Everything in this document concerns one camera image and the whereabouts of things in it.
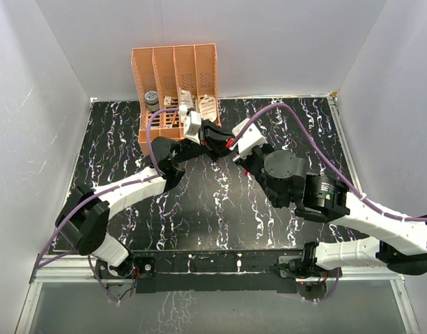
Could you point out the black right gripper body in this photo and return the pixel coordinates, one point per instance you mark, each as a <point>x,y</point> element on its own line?
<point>255,163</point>

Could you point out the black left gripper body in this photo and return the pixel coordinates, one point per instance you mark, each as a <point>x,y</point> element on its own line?
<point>189,149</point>

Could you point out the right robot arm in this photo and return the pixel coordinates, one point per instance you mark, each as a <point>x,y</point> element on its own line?
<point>392,241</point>

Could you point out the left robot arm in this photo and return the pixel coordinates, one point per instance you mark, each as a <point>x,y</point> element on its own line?
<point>83,221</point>

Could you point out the oval white blister pack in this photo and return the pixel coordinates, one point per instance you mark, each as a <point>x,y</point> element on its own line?
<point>208,108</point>

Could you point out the white product packet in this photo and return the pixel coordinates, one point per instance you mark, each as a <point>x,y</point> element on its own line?
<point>186,99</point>

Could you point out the small white card box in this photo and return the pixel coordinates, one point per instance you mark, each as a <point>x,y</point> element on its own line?
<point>167,101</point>

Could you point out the grey round tin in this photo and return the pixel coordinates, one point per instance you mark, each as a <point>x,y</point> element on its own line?
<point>151,99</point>

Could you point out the orange plastic desk organizer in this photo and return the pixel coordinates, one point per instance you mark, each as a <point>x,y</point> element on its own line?
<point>167,70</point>

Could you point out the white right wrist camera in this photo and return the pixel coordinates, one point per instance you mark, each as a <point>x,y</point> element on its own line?
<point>251,138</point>

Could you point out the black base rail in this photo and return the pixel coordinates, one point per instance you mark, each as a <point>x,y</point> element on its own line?
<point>151,271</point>

